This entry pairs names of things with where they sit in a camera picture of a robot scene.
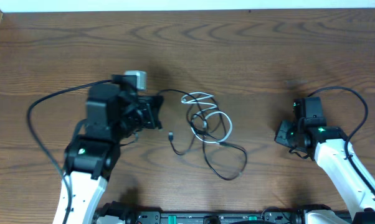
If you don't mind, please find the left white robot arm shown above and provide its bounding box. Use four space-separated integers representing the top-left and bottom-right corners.
54 83 164 223

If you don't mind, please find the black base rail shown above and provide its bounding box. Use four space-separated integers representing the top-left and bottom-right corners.
93 201 353 224

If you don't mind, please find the white usb cable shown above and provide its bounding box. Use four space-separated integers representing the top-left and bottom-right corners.
180 91 234 144

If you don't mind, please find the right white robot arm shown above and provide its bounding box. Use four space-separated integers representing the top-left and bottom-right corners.
275 97 375 223

